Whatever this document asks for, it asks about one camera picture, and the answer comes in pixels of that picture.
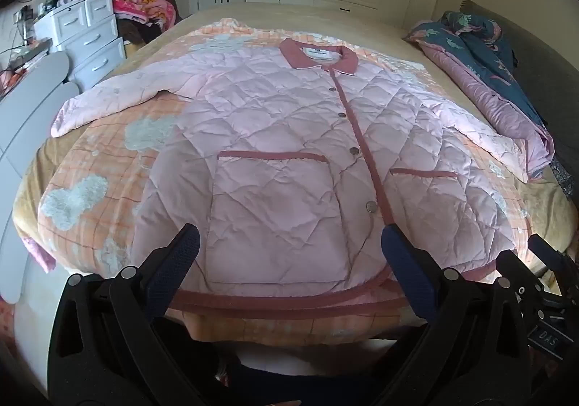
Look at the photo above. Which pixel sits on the bed with beige sheet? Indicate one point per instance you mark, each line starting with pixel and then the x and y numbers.
pixel 316 21

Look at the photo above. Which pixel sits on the desk clutter pile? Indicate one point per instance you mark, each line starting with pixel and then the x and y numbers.
pixel 22 62

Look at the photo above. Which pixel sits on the white rounded desk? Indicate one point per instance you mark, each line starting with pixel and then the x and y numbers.
pixel 31 107

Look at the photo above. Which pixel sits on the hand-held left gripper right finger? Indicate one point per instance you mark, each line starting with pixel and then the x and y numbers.
pixel 407 265

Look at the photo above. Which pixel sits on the wall power socket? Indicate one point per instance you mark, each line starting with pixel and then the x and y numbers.
pixel 25 14

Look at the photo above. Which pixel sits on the white plastic drawer chest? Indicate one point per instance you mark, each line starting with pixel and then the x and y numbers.
pixel 86 44

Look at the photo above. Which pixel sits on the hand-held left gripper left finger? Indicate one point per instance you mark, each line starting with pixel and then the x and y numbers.
pixel 174 261

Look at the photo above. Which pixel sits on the dark patterned pillow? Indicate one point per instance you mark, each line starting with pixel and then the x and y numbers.
pixel 563 179

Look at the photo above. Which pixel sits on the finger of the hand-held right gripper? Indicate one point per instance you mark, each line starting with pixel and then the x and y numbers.
pixel 518 266
pixel 543 246

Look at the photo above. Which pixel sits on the pink quilted jacket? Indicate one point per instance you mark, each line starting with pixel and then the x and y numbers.
pixel 280 139

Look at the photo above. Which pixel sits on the orange plaid fleece blanket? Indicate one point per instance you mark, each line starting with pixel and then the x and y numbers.
pixel 104 152

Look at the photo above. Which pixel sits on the pile of pink clothes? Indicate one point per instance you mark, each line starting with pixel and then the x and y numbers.
pixel 140 30

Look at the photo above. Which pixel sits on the blue floral quilt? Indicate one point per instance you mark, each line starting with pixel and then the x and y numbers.
pixel 479 53

